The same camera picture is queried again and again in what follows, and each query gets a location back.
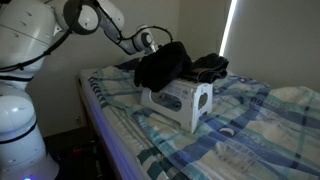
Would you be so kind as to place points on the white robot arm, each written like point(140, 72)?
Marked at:
point(30, 30)

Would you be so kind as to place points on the dark folded towel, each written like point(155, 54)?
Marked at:
point(207, 69)

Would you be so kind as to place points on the white folding step stool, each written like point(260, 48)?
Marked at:
point(196, 99)

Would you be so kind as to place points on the white mattress edge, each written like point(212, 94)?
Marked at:
point(121, 160)

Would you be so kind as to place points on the green striped bed sheet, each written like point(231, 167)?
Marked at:
point(152, 161)

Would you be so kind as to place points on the blue plaid duvet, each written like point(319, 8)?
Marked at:
point(254, 132)

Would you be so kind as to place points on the black cloth on stool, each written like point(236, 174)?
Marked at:
point(158, 69)

